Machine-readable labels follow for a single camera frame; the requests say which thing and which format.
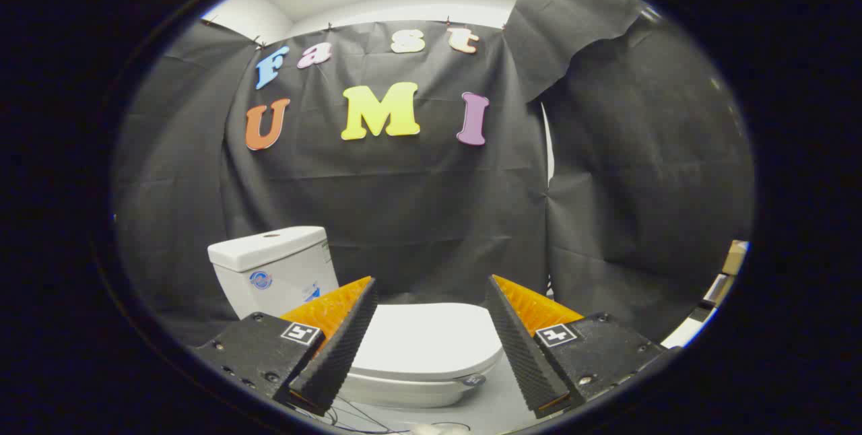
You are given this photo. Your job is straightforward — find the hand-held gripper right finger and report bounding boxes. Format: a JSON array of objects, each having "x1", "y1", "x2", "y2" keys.
[{"x1": 485, "y1": 275, "x2": 681, "y2": 420}]

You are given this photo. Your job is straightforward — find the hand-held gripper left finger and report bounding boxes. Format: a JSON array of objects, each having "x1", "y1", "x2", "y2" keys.
[{"x1": 192, "y1": 276, "x2": 379, "y2": 415}]

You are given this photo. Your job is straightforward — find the white toilet lid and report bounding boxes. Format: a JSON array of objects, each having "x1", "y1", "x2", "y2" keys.
[{"x1": 347, "y1": 302, "x2": 504, "y2": 382}]

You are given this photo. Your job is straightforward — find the black backdrop cloth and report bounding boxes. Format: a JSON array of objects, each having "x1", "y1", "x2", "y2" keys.
[{"x1": 111, "y1": 0, "x2": 755, "y2": 348}]

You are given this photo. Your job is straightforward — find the brown cardboard box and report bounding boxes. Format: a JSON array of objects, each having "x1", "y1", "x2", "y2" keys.
[{"x1": 722, "y1": 240, "x2": 750, "y2": 275}]

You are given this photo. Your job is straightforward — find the thin black cables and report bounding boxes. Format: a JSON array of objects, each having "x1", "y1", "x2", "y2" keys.
[{"x1": 296, "y1": 395, "x2": 472, "y2": 434}]

